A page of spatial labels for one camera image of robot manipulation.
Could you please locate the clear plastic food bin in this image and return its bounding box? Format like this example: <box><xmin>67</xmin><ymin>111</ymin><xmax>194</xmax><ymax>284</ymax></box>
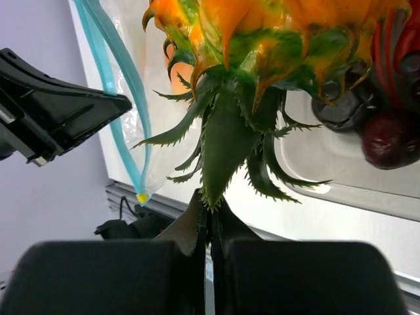
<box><xmin>272</xmin><ymin>88</ymin><xmax>420</xmax><ymax>222</ymax></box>

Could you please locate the clear blue zip bag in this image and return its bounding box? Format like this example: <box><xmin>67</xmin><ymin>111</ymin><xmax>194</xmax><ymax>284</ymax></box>
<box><xmin>70</xmin><ymin>0</ymin><xmax>204</xmax><ymax>207</ymax></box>

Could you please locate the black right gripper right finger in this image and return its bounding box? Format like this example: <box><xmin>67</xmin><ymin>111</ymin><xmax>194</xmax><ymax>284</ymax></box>
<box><xmin>211</xmin><ymin>201</ymin><xmax>408</xmax><ymax>314</ymax></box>

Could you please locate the red lobster toy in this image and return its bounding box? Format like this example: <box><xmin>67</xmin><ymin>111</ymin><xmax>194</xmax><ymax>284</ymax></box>
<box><xmin>371</xmin><ymin>1</ymin><xmax>419</xmax><ymax>110</ymax></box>

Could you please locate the dark purple plum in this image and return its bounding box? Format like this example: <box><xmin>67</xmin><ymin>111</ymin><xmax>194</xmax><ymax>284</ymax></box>
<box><xmin>360</xmin><ymin>109</ymin><xmax>419</xmax><ymax>170</ymax></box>

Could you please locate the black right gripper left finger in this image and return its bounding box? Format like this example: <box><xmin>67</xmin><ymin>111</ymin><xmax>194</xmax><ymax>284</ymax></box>
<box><xmin>1</xmin><ymin>191</ymin><xmax>207</xmax><ymax>314</ymax></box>

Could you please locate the yellow green pineapple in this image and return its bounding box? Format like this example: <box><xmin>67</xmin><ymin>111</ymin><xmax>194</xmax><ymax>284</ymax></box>
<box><xmin>142</xmin><ymin>1</ymin><xmax>413</xmax><ymax>211</ymax></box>

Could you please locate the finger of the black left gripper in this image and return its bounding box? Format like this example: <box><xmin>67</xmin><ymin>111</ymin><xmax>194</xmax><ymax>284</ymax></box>
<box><xmin>1</xmin><ymin>48</ymin><xmax>132</xmax><ymax>167</ymax></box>

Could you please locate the dark purple grape bunch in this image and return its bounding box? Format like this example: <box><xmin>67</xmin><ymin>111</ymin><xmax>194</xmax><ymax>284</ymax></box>
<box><xmin>310</xmin><ymin>52</ymin><xmax>420</xmax><ymax>132</ymax></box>

